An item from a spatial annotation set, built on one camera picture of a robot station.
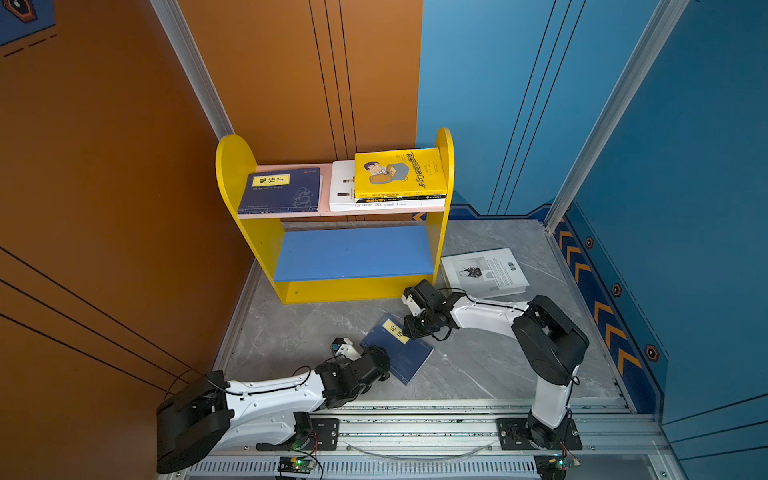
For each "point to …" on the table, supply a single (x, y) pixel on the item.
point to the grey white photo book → (484, 273)
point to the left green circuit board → (297, 464)
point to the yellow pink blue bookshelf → (340, 256)
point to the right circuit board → (552, 466)
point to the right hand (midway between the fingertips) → (403, 333)
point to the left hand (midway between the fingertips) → (389, 357)
